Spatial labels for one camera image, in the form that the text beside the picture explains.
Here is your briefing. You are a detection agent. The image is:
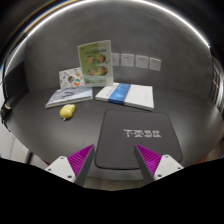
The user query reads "small colourful picture card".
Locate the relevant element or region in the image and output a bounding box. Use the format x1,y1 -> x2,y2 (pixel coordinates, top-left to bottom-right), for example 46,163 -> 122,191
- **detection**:
59,67 -> 84,89

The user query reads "white and blue book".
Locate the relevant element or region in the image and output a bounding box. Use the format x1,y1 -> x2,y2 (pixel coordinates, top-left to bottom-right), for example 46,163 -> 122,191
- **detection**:
95,83 -> 154,111

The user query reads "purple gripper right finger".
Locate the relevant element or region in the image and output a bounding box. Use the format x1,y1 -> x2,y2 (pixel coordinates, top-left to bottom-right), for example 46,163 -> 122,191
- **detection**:
134,144 -> 183,184

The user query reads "dark grey mouse pad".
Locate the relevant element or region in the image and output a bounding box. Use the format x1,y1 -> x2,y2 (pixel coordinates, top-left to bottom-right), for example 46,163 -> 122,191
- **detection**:
95,110 -> 182,170

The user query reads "green standing menu sign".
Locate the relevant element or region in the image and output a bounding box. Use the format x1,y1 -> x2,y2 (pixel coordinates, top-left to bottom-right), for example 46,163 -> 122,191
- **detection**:
78,40 -> 113,87

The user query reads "grey patterned book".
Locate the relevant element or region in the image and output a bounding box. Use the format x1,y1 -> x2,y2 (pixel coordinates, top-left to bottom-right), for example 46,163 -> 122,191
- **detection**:
45,86 -> 93,108

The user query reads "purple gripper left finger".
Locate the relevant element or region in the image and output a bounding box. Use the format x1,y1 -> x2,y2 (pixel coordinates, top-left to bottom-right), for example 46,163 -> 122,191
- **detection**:
46,145 -> 95,186

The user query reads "white wall socket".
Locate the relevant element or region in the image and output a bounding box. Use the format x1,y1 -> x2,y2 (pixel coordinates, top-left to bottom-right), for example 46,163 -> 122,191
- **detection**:
149,58 -> 162,71
121,54 -> 135,67
112,53 -> 120,66
136,55 -> 149,69

